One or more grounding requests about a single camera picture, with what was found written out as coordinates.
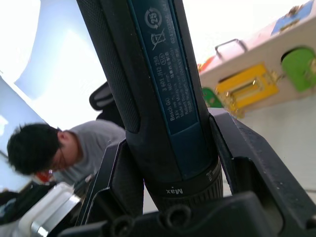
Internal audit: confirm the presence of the blue black electric screwdriver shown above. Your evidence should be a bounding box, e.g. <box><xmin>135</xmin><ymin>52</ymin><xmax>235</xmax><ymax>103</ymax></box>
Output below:
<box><xmin>75</xmin><ymin>0</ymin><xmax>224</xmax><ymax>213</ymax></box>

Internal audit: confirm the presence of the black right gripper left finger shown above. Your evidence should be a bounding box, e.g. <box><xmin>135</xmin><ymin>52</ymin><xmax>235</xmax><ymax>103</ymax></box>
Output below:
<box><xmin>75</xmin><ymin>139</ymin><xmax>145</xmax><ymax>226</ymax></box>

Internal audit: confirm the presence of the wooden box with coloured latches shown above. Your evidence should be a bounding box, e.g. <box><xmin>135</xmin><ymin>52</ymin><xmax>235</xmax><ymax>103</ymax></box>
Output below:
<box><xmin>197</xmin><ymin>0</ymin><xmax>316</xmax><ymax>119</ymax></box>

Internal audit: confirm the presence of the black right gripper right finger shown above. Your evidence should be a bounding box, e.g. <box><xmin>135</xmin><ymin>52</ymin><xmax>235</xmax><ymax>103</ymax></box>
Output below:
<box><xmin>209</xmin><ymin>108</ymin><xmax>316</xmax><ymax>232</ymax></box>

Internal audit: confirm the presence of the person in grey shirt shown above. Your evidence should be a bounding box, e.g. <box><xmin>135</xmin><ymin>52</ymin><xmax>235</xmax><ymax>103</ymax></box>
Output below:
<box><xmin>6</xmin><ymin>119</ymin><xmax>127</xmax><ymax>186</ymax></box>

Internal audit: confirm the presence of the white and silver block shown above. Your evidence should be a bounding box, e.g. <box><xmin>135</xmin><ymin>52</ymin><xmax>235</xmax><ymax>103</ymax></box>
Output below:
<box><xmin>13</xmin><ymin>182</ymin><xmax>82</xmax><ymax>237</ymax></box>

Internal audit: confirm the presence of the black grey padded object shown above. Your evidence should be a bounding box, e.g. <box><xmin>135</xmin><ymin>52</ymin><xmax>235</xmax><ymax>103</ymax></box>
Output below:
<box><xmin>88</xmin><ymin>80</ymin><xmax>125</xmax><ymax>129</ymax></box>

